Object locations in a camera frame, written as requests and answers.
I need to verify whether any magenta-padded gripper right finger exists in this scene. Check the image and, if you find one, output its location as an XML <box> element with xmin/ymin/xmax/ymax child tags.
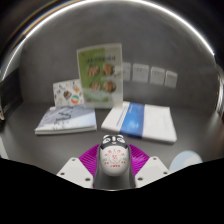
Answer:
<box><xmin>128</xmin><ymin>143</ymin><xmax>172</xmax><ymax>189</ymax></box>

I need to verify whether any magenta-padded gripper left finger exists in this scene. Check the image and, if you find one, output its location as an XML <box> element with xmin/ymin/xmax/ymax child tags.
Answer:
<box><xmin>56</xmin><ymin>143</ymin><xmax>101</xmax><ymax>190</ymax></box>

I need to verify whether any white panda-print computer mouse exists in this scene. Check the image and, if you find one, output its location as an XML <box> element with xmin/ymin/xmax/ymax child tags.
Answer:
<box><xmin>98</xmin><ymin>133</ymin><xmax>130</xmax><ymax>178</ymax></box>

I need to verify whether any oval landscape-print mouse pad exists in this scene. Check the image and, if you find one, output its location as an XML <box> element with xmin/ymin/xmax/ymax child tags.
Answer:
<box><xmin>168</xmin><ymin>150</ymin><xmax>203</xmax><ymax>173</ymax></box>

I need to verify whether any white book with blue band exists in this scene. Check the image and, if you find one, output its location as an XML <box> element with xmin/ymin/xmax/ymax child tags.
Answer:
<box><xmin>100</xmin><ymin>101</ymin><xmax>178</xmax><ymax>145</ymax></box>

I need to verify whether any grey-cover book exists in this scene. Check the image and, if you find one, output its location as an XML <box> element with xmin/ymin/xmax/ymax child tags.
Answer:
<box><xmin>34</xmin><ymin>105</ymin><xmax>98</xmax><ymax>136</ymax></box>

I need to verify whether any small white colourful-print card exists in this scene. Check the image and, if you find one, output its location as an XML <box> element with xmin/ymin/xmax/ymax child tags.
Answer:
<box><xmin>52</xmin><ymin>78</ymin><xmax>85</xmax><ymax>108</ymax></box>

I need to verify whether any black screen panel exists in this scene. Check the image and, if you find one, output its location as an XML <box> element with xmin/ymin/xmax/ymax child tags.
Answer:
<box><xmin>0</xmin><ymin>68</ymin><xmax>24</xmax><ymax>122</ymax></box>

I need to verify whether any green menu sign stand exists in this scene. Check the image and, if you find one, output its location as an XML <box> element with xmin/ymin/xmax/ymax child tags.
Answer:
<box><xmin>76</xmin><ymin>42</ymin><xmax>124</xmax><ymax>110</ymax></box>

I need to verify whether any curved ceiling light strip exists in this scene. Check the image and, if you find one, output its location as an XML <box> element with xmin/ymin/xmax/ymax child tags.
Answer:
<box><xmin>0</xmin><ymin>0</ymin><xmax>218</xmax><ymax>78</ymax></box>

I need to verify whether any white wall socket group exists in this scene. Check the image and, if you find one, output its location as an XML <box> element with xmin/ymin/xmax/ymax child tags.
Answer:
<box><xmin>121</xmin><ymin>61</ymin><xmax>179</xmax><ymax>90</ymax></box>

